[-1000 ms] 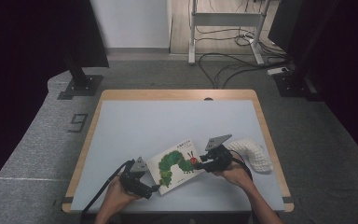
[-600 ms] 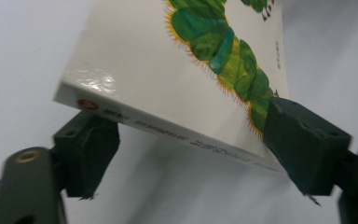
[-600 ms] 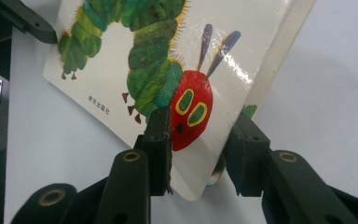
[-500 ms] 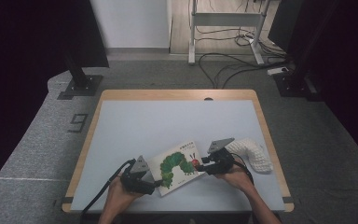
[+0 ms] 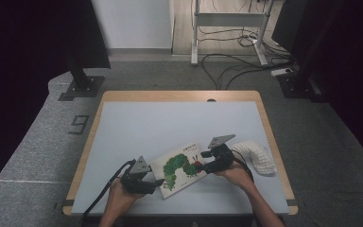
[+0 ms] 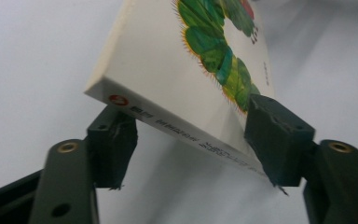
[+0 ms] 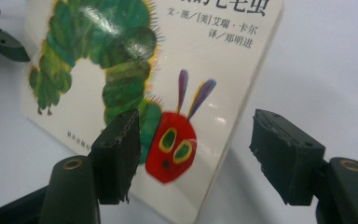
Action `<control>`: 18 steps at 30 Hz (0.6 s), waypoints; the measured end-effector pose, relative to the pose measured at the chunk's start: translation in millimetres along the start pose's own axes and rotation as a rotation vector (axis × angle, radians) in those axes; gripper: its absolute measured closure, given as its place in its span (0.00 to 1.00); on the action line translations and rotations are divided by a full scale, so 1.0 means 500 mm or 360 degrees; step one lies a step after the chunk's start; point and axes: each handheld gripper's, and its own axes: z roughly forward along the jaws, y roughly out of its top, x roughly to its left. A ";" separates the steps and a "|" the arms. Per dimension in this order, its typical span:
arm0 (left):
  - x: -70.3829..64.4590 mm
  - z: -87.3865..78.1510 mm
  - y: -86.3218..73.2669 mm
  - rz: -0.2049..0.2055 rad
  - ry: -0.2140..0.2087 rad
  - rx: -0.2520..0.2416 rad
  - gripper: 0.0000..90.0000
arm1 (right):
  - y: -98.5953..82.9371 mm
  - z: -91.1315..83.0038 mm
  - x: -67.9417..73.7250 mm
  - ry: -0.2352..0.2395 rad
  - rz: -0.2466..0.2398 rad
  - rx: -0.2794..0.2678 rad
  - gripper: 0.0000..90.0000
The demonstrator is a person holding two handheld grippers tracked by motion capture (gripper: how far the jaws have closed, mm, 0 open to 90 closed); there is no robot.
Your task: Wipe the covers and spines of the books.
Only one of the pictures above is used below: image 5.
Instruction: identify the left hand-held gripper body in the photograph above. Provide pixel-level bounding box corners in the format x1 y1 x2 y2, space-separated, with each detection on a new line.
121 155 154 194

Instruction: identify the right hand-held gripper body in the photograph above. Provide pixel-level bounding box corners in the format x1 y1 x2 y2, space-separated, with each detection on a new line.
207 133 235 174

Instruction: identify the caterpillar picture book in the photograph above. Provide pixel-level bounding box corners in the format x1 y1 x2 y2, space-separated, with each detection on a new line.
150 142 209 200

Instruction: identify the white knitted cloth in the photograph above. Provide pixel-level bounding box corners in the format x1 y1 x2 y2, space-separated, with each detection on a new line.
231 140 278 176

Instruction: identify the person's left hand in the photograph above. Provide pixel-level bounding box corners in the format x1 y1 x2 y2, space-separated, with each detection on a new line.
108 179 145 211

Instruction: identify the person's right hand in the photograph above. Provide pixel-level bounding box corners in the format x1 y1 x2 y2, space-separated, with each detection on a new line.
216 164 253 192

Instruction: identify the light grey table mat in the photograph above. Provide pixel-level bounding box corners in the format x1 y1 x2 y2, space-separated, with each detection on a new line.
72 100 289 216

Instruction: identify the wooden table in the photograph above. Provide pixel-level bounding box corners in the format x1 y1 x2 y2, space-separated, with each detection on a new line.
62 90 299 217

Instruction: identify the white power strip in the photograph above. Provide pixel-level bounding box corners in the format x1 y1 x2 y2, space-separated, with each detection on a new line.
270 67 294 78

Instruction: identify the black curtain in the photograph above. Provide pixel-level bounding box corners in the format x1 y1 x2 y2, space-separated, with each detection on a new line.
270 0 363 174
0 0 112 202

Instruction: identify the right hand-held gripper cable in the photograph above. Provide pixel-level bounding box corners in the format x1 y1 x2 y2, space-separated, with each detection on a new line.
231 149 254 183

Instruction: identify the hand-held gripper cable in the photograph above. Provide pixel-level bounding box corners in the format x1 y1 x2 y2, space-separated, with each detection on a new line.
231 149 254 183
81 159 136 218

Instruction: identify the left hand-held gripper cable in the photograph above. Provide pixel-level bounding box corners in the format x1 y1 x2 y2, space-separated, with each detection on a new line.
81 159 136 218

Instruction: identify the bundle of black floor cables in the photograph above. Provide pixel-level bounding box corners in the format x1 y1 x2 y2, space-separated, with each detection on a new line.
198 26 297 91

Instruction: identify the black stand with base plate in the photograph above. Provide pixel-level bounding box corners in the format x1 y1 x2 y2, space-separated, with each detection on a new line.
277 0 329 103
58 53 106 102

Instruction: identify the white metal desk frame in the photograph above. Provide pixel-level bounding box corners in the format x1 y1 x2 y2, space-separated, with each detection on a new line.
190 0 277 67

